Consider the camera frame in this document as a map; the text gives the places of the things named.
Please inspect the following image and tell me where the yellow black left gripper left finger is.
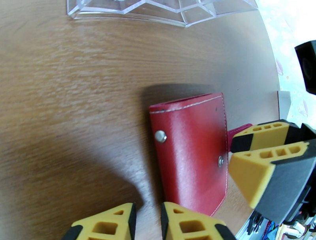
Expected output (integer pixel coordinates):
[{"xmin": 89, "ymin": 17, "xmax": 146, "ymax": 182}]
[{"xmin": 61, "ymin": 202, "xmax": 137, "ymax": 240}]

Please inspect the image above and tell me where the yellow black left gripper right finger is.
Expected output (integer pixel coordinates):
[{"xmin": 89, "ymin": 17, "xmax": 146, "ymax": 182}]
[{"xmin": 160, "ymin": 202, "xmax": 236, "ymax": 240}]

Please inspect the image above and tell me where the red leather card holder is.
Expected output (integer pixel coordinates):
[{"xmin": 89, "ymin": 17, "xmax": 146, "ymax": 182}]
[{"xmin": 149, "ymin": 92, "xmax": 254, "ymax": 217}]

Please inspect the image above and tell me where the clear acrylic card organizer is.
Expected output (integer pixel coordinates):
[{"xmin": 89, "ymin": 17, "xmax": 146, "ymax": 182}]
[{"xmin": 66, "ymin": 0, "xmax": 260, "ymax": 28}]

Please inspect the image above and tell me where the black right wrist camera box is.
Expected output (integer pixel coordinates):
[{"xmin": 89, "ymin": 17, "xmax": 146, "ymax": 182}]
[{"xmin": 294, "ymin": 40, "xmax": 316, "ymax": 95}]

